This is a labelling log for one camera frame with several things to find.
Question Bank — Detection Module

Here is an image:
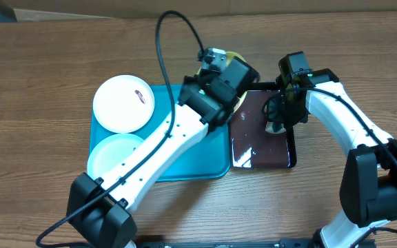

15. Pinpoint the yellow plate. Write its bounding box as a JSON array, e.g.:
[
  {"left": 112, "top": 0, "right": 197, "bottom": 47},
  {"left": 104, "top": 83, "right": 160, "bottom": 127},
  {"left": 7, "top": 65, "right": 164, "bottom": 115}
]
[{"left": 197, "top": 48, "right": 256, "bottom": 114}]

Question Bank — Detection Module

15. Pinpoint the green yellow sponge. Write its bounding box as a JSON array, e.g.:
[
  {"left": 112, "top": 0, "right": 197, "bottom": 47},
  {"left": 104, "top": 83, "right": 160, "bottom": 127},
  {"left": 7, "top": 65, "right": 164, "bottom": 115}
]
[{"left": 265, "top": 121, "right": 286, "bottom": 134}]

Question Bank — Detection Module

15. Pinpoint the white plate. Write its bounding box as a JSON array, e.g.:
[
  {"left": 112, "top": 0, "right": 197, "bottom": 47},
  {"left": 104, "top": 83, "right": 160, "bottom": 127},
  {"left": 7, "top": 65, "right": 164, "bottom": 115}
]
[{"left": 92, "top": 75, "right": 155, "bottom": 133}]

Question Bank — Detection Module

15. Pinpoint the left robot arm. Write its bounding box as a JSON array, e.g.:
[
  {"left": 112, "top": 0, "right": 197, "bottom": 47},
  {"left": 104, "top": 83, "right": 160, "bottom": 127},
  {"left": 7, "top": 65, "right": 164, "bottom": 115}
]
[{"left": 66, "top": 57, "right": 259, "bottom": 247}]

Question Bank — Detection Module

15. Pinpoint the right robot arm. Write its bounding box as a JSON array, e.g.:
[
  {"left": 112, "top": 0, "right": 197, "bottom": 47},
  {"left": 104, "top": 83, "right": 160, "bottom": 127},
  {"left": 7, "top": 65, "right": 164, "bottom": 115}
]
[{"left": 262, "top": 52, "right": 397, "bottom": 247}]

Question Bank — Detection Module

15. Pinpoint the black water tray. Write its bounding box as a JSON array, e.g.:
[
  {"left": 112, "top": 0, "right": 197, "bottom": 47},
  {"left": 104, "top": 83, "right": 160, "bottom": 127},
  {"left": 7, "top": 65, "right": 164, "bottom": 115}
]
[{"left": 229, "top": 82, "right": 297, "bottom": 169}]

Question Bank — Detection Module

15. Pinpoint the blue plastic tray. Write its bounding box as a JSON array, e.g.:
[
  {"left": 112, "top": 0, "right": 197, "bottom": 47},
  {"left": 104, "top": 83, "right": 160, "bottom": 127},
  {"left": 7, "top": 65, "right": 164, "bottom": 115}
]
[{"left": 90, "top": 85, "right": 230, "bottom": 182}]

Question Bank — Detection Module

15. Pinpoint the light blue plate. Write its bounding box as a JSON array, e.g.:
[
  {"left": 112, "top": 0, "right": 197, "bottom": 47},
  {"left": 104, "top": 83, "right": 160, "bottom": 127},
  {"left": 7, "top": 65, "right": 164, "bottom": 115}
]
[{"left": 87, "top": 134, "right": 143, "bottom": 180}]

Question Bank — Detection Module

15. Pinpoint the cardboard backdrop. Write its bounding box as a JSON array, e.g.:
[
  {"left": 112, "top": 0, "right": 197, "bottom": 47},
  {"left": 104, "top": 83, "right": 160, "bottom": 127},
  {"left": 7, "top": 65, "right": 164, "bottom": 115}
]
[{"left": 0, "top": 0, "right": 397, "bottom": 21}]

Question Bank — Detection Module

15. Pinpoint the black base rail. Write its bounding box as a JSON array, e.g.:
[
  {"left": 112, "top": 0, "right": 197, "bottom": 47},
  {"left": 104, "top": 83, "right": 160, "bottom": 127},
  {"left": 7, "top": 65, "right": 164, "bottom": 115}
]
[{"left": 134, "top": 238, "right": 320, "bottom": 248}]

